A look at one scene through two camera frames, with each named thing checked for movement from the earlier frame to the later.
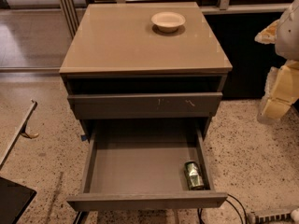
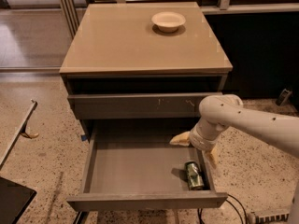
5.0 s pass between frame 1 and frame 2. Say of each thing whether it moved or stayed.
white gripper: moved
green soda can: stayed
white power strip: stayed
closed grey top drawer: stayed
